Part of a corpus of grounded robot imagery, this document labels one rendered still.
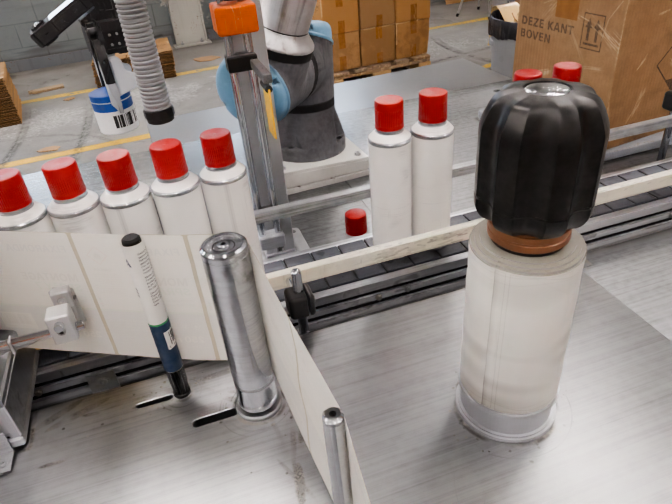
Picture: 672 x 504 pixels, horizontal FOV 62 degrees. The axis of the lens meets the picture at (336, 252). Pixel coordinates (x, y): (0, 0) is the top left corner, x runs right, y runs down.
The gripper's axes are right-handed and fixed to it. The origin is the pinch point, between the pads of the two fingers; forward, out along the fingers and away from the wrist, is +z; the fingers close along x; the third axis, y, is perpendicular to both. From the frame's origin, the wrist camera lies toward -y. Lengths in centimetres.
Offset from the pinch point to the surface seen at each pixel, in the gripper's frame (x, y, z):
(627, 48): -46, 75, -3
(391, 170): -56, 23, -1
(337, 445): -89, -2, -6
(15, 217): -49, -16, -5
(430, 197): -57, 28, 3
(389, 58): 240, 213, 83
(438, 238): -59, 28, 8
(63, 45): 491, 17, 81
